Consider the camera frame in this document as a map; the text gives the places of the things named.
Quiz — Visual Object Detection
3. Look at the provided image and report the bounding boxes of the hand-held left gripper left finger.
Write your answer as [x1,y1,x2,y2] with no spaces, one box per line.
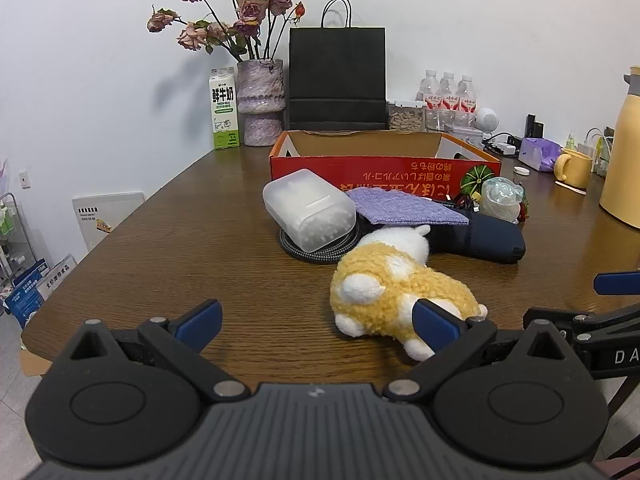
[67,298,252,403]

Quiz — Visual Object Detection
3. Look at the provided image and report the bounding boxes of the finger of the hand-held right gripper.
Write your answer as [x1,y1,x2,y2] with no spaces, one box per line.
[593,269,640,297]
[522,304,640,343]

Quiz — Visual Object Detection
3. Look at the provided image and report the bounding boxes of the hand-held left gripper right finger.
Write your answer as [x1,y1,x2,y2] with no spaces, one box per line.
[382,298,569,404]

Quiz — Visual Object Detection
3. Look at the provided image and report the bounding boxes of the yellow white plush toy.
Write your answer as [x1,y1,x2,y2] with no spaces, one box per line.
[330,225,489,363]

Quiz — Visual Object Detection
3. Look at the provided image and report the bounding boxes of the navy blue pouch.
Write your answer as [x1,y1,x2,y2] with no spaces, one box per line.
[425,210,527,265]

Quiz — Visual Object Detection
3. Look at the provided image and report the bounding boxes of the braided cable coil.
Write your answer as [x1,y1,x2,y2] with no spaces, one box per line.
[277,225,368,265]

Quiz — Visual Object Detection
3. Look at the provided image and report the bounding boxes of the purple cloth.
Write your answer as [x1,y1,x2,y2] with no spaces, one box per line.
[345,187,471,226]

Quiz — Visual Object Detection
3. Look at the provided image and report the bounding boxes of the small black red cable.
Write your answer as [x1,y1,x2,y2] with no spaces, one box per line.
[442,193,482,214]

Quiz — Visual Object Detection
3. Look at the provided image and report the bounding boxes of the clear plastic bottle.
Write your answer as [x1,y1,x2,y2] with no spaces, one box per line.
[478,176,530,225]

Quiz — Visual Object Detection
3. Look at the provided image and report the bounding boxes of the translucent cotton swab box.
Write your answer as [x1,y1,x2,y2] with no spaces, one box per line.
[262,167,357,254]

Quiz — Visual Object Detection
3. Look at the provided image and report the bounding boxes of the red orange cardboard box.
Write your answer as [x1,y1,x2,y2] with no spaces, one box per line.
[269,129,502,208]

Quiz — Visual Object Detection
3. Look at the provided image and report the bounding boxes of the wooden desktop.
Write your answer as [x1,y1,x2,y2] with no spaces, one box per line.
[21,127,640,392]

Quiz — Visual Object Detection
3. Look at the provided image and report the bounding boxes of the yellow mug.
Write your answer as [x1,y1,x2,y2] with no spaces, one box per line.
[553,147,594,190]

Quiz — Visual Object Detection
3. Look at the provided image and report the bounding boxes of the yellow thermos jug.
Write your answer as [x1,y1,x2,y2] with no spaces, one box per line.
[599,65,640,231]

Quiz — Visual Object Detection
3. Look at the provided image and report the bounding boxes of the white board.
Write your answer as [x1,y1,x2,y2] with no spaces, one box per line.
[71,191,146,253]

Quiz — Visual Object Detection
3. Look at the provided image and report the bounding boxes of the white sign card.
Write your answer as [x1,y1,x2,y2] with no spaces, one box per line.
[42,255,79,301]

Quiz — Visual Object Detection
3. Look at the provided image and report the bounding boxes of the purple tissue pack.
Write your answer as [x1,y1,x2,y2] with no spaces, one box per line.
[518,137,564,171]

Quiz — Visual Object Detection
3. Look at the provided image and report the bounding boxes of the brown cardboard piece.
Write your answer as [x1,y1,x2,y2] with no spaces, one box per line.
[19,350,49,377]

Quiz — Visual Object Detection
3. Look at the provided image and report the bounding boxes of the power strip with chargers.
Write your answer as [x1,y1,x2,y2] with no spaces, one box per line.
[482,132,522,157]

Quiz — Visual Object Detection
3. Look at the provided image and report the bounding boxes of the blue cardboard box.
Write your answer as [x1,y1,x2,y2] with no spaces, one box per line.
[4,259,51,330]

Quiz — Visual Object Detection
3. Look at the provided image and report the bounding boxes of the white tin box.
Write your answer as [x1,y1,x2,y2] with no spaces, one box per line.
[452,127,486,148]

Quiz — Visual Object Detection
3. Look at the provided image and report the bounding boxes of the white round speaker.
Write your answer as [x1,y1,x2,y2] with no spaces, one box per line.
[472,106,500,136]

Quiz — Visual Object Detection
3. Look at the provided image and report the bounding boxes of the clear snack container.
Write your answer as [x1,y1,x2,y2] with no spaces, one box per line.
[387,100,427,134]

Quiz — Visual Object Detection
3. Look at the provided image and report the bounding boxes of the green white milk carton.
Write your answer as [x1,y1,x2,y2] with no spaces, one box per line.
[208,66,241,151]

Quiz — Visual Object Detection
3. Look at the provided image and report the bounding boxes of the metal storage rack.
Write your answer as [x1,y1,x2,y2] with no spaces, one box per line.
[0,192,31,301]

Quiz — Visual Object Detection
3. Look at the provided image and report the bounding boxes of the purple marbled vase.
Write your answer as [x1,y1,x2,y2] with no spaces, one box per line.
[236,59,287,147]

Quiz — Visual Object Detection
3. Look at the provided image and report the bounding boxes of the red label water bottle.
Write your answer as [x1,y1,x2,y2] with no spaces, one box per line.
[439,71,459,112]
[417,70,444,112]
[455,75,476,114]

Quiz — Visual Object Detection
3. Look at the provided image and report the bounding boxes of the black paper bag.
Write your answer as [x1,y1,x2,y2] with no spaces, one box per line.
[288,0,388,132]

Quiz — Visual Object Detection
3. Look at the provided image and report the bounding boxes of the dried pink roses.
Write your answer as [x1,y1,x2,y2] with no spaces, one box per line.
[146,0,306,64]

